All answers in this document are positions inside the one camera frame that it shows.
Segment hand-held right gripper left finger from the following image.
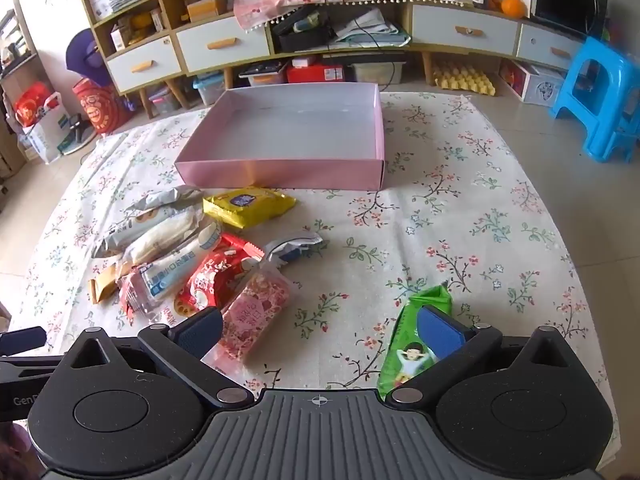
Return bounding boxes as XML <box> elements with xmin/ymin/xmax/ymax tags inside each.
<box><xmin>54</xmin><ymin>306</ymin><xmax>256</xmax><ymax>408</ymax></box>

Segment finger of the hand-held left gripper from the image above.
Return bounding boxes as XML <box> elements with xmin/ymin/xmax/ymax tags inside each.
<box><xmin>0</xmin><ymin>326</ymin><xmax>47</xmax><ymax>357</ymax></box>

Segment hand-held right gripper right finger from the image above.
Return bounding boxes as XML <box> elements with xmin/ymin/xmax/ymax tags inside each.
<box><xmin>385</xmin><ymin>304</ymin><xmax>593</xmax><ymax>406</ymax></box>

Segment green snack packet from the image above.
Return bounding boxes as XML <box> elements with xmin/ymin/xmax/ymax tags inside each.
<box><xmin>377</xmin><ymin>285</ymin><xmax>453</xmax><ymax>401</ymax></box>

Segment red snack packet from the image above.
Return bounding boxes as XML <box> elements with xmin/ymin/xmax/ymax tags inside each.
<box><xmin>172</xmin><ymin>233</ymin><xmax>264</xmax><ymax>318</ymax></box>

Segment pink snack packet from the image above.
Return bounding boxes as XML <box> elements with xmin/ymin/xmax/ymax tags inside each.
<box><xmin>200</xmin><ymin>267</ymin><xmax>292</xmax><ymax>376</ymax></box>

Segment cream roll packet blue label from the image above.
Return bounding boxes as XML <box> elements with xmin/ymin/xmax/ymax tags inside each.
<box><xmin>118</xmin><ymin>220</ymin><xmax>224</xmax><ymax>317</ymax></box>

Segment brown snack packet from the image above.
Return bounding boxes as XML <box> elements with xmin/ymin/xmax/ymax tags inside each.
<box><xmin>88</xmin><ymin>264</ymin><xmax>123</xmax><ymax>306</ymax></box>

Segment white bread packet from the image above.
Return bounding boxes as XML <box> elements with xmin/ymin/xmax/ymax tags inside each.
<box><xmin>120</xmin><ymin>208</ymin><xmax>207</xmax><ymax>267</ymax></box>

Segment silver and blue snack packet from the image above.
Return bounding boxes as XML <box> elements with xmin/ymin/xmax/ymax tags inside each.
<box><xmin>262</xmin><ymin>231</ymin><xmax>326</xmax><ymax>267</ymax></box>

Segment yellow snack packet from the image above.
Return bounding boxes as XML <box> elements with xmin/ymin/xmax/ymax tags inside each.
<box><xmin>202</xmin><ymin>186</ymin><xmax>297</xmax><ymax>231</ymax></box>

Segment pink cardboard box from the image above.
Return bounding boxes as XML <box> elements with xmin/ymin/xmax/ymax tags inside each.
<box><xmin>174</xmin><ymin>82</ymin><xmax>386</xmax><ymax>192</ymax></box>

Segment floral tablecloth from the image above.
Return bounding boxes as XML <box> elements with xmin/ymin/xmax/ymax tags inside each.
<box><xmin>10</xmin><ymin>91</ymin><xmax>613</xmax><ymax>466</ymax></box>

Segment white shopping bag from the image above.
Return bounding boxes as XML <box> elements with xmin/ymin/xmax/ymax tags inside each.
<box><xmin>21</xmin><ymin>109</ymin><xmax>77</xmax><ymax>165</ymax></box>

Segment small clear storage box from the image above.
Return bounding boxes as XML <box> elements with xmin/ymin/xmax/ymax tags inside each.
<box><xmin>150</xmin><ymin>86</ymin><xmax>180</xmax><ymax>117</ymax></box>

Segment red and white bag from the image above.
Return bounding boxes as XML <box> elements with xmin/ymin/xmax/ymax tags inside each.
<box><xmin>14</xmin><ymin>85</ymin><xmax>62</xmax><ymax>129</ymax></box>

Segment blue lid storage box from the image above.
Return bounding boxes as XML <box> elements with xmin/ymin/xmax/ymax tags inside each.
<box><xmin>193</xmin><ymin>74</ymin><xmax>227</xmax><ymax>107</ymax></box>

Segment red gift bag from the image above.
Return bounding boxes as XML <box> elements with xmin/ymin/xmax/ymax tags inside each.
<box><xmin>71</xmin><ymin>77</ymin><xmax>134</xmax><ymax>134</ymax></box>

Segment yellow egg tray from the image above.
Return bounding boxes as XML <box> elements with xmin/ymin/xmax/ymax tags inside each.
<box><xmin>432</xmin><ymin>61</ymin><xmax>499</xmax><ymax>97</ymax></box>

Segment white toy box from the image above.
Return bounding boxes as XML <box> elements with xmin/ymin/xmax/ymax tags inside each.
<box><xmin>500</xmin><ymin>59</ymin><xmax>567</xmax><ymax>107</ymax></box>

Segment white drawer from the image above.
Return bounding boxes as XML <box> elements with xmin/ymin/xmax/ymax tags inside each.
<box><xmin>176</xmin><ymin>16</ymin><xmax>271</xmax><ymax>74</ymax></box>
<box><xmin>411</xmin><ymin>4</ymin><xmax>519</xmax><ymax>57</ymax></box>
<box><xmin>516</xmin><ymin>24</ymin><xmax>584</xmax><ymax>71</ymax></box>
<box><xmin>106</xmin><ymin>39</ymin><xmax>182</xmax><ymax>94</ymax></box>

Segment red shoe box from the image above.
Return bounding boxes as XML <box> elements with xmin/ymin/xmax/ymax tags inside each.
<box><xmin>286</xmin><ymin>61</ymin><xmax>347</xmax><ymax>84</ymax></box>

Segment purple hat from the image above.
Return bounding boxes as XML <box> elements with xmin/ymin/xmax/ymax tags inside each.
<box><xmin>66</xmin><ymin>27</ymin><xmax>110</xmax><ymax>87</ymax></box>

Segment blue plastic stool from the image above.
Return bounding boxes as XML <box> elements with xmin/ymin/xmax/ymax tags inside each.
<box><xmin>549</xmin><ymin>36</ymin><xmax>640</xmax><ymax>164</ymax></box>

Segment dark shelf unit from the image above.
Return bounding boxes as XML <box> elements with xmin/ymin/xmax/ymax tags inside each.
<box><xmin>0</xmin><ymin>9</ymin><xmax>39</xmax><ymax>78</ymax></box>

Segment small cardboard box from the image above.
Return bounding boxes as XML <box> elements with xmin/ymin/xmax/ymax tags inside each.
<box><xmin>110</xmin><ymin>25</ymin><xmax>133</xmax><ymax>52</ymax></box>

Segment loose papers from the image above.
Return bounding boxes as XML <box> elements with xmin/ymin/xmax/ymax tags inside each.
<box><xmin>335</xmin><ymin>9</ymin><xmax>412</xmax><ymax>49</ymax></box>

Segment black case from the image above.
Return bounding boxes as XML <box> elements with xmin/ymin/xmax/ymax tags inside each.
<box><xmin>272</xmin><ymin>7</ymin><xmax>337</xmax><ymax>54</ymax></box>

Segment yellow cardboard box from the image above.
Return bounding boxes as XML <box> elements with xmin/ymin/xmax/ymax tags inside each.
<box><xmin>186</xmin><ymin>0</ymin><xmax>229</xmax><ymax>22</ymax></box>

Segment black microwave oven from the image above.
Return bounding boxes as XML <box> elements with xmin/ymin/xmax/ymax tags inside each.
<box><xmin>530</xmin><ymin>0</ymin><xmax>609</xmax><ymax>42</ymax></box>

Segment clear storage box orange handle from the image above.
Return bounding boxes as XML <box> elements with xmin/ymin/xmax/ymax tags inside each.
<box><xmin>239</xmin><ymin>61</ymin><xmax>289</xmax><ymax>87</ymax></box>

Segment black cable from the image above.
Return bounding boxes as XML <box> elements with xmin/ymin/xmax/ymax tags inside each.
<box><xmin>302</xmin><ymin>0</ymin><xmax>407</xmax><ymax>87</ymax></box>

